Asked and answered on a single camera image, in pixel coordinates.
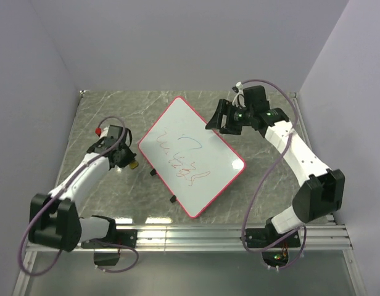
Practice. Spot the red-framed whiteboard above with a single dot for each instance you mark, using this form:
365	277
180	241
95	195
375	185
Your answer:
196	164

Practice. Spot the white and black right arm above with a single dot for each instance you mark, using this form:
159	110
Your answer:
321	188

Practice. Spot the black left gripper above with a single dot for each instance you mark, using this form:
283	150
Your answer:
129	158

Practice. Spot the aluminium mounting rail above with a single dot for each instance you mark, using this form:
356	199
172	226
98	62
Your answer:
224	237

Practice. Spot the yellow and black eraser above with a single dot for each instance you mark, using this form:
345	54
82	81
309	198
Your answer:
133	165

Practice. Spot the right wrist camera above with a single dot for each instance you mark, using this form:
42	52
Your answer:
239	99

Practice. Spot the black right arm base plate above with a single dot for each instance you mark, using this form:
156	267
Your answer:
260	238

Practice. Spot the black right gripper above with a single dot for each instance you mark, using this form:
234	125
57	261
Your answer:
224	107

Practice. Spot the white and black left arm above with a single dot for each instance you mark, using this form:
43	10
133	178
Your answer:
54	218

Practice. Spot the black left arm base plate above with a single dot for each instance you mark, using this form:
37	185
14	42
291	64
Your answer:
123	237

